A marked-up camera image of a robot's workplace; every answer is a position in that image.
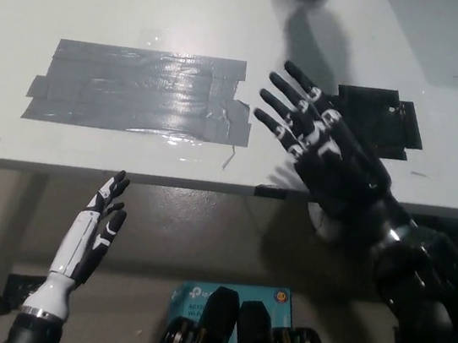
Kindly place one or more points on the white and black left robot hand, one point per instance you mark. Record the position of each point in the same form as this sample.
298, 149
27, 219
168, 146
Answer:
72, 252

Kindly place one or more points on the white round object under table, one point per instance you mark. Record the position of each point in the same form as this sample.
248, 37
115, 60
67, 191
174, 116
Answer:
324, 225

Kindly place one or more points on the small black tape strip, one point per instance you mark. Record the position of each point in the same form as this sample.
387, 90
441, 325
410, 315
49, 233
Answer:
271, 191

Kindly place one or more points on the grey duct tape patch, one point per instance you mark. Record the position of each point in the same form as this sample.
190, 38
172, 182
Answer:
142, 91

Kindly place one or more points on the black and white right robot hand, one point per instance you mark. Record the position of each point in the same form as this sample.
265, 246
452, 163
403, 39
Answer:
340, 166

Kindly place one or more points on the teal TP-Link router box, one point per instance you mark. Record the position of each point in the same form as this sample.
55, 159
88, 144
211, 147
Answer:
194, 299

